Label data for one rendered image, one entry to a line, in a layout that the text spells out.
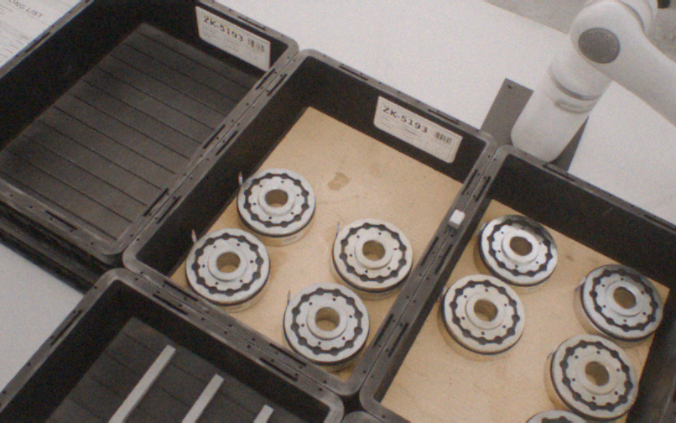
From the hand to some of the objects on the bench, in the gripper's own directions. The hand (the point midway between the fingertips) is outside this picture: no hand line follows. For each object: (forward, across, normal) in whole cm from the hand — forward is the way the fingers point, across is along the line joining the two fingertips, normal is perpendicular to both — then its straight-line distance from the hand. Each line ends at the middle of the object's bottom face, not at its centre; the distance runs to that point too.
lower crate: (+56, +85, +28) cm, 106 cm away
